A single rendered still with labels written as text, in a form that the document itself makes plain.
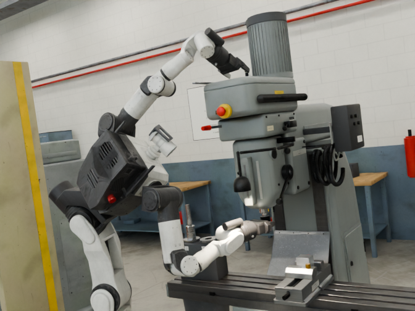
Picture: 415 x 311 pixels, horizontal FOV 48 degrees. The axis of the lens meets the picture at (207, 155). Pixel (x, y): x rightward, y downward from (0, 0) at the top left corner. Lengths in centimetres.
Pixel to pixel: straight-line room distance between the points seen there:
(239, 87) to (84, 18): 754
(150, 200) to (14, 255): 161
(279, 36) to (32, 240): 207
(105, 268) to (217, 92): 91
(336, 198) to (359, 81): 397
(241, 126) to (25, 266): 188
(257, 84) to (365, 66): 445
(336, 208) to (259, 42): 92
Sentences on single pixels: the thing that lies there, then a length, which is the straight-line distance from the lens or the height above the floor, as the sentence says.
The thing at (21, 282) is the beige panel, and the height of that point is 86.
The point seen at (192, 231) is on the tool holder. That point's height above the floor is 118.
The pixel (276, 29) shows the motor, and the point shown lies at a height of 212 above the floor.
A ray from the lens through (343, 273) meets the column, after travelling 257.
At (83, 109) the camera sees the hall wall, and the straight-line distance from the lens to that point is 935.
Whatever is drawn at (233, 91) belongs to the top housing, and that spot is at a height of 183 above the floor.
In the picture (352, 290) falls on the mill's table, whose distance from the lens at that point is 216.
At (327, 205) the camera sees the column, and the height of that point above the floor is 123.
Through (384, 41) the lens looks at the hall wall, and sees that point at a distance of 630.
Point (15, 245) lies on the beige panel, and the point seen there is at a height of 111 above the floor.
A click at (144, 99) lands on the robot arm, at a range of 206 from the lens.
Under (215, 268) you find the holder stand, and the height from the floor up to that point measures 100.
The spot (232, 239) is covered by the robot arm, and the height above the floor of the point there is 123.
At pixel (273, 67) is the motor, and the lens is 229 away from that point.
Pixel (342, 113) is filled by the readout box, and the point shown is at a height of 169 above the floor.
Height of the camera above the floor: 170
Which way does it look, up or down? 3 degrees down
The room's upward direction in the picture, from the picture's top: 7 degrees counter-clockwise
